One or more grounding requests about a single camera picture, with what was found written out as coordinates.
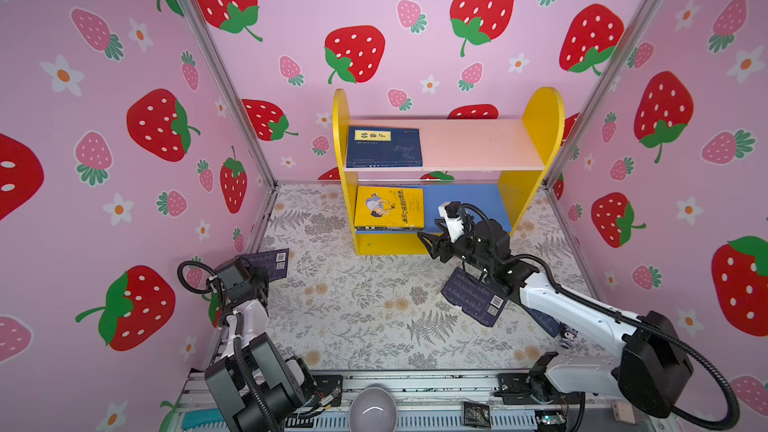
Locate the yellow cartoon cover book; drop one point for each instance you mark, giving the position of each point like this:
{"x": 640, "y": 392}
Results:
{"x": 389, "y": 208}

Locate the yellow pink blue bookshelf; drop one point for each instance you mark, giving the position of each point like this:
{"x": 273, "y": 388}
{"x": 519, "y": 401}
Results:
{"x": 520, "y": 150}

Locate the small black circuit board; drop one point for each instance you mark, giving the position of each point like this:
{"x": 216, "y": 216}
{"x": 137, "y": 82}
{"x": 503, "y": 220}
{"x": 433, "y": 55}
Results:
{"x": 476, "y": 415}

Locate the green lit circuit board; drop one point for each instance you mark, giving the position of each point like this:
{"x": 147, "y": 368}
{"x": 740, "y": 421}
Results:
{"x": 550, "y": 421}

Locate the small beige box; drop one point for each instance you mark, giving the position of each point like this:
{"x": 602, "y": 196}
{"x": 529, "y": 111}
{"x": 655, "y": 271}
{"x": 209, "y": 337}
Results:
{"x": 624, "y": 413}

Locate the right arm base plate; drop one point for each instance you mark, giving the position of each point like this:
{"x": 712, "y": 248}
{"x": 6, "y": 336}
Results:
{"x": 517, "y": 388}

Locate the navy blue book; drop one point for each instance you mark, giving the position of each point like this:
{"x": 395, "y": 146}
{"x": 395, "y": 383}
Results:
{"x": 382, "y": 147}

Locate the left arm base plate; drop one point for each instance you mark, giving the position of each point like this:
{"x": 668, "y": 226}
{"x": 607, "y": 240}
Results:
{"x": 325, "y": 388}

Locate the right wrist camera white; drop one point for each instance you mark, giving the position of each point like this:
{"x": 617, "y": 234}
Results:
{"x": 453, "y": 216}

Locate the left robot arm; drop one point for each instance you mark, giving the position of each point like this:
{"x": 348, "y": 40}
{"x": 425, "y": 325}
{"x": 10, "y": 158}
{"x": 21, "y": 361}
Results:
{"x": 253, "y": 386}

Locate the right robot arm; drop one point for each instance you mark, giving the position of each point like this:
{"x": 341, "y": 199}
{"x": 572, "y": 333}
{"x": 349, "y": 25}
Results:
{"x": 647, "y": 364}

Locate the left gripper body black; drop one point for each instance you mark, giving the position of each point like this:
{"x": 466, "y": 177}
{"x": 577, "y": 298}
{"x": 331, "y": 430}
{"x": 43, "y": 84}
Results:
{"x": 257, "y": 279}

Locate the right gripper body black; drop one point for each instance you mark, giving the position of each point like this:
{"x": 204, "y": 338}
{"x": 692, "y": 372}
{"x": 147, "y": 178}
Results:
{"x": 463, "y": 249}

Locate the teal handled tool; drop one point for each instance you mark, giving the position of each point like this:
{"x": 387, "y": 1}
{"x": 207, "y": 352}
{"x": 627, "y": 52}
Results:
{"x": 203, "y": 420}

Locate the grey bowl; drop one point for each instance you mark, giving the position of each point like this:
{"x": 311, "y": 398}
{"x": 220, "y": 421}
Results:
{"x": 373, "y": 410}

